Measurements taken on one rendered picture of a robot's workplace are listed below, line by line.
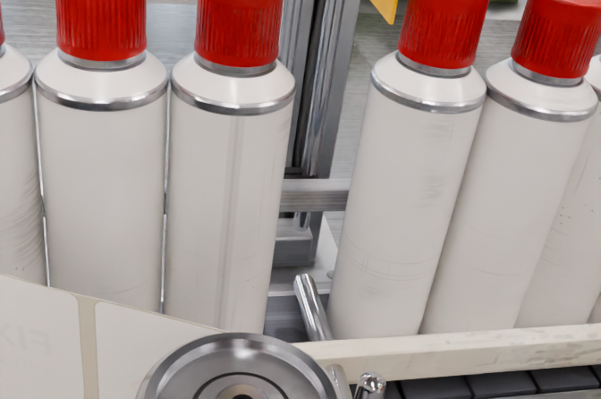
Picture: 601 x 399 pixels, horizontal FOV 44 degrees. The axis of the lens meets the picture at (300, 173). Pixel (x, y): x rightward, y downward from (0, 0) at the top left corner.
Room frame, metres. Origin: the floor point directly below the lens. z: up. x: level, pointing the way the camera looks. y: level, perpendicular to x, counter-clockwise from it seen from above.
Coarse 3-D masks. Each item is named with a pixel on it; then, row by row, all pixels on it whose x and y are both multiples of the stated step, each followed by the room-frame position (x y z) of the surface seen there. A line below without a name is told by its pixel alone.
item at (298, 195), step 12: (288, 180) 0.33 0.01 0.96; (300, 180) 0.33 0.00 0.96; (312, 180) 0.33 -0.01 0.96; (324, 180) 0.33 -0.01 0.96; (336, 180) 0.33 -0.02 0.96; (348, 180) 0.34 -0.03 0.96; (288, 192) 0.32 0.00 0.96; (300, 192) 0.32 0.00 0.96; (312, 192) 0.32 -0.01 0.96; (324, 192) 0.32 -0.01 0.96; (336, 192) 0.32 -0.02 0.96; (348, 192) 0.33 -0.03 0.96; (288, 204) 0.32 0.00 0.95; (300, 204) 0.32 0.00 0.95; (312, 204) 0.32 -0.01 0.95; (324, 204) 0.32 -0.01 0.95; (336, 204) 0.33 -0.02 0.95
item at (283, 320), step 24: (288, 312) 0.32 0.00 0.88; (288, 336) 0.30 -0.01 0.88; (408, 384) 0.28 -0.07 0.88; (432, 384) 0.28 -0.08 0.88; (456, 384) 0.28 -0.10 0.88; (480, 384) 0.28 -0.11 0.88; (504, 384) 0.29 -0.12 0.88; (528, 384) 0.29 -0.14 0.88; (552, 384) 0.29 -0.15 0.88; (576, 384) 0.29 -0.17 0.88; (600, 384) 0.30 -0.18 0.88
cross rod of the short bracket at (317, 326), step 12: (300, 276) 0.31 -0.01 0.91; (300, 288) 0.31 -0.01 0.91; (312, 288) 0.31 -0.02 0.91; (300, 300) 0.30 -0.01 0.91; (312, 300) 0.30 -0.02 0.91; (300, 312) 0.29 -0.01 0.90; (312, 312) 0.29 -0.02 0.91; (324, 312) 0.29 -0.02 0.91; (312, 324) 0.28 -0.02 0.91; (324, 324) 0.28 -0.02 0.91; (312, 336) 0.27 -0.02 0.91; (324, 336) 0.27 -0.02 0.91; (336, 372) 0.25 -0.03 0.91; (336, 384) 0.24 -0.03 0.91; (348, 384) 0.24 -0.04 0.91; (348, 396) 0.24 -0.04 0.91
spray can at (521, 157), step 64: (576, 0) 0.30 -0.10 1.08; (512, 64) 0.31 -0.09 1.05; (576, 64) 0.30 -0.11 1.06; (512, 128) 0.29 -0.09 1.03; (576, 128) 0.29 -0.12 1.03; (512, 192) 0.29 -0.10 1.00; (448, 256) 0.30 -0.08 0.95; (512, 256) 0.29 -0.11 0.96; (448, 320) 0.29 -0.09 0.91; (512, 320) 0.30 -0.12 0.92
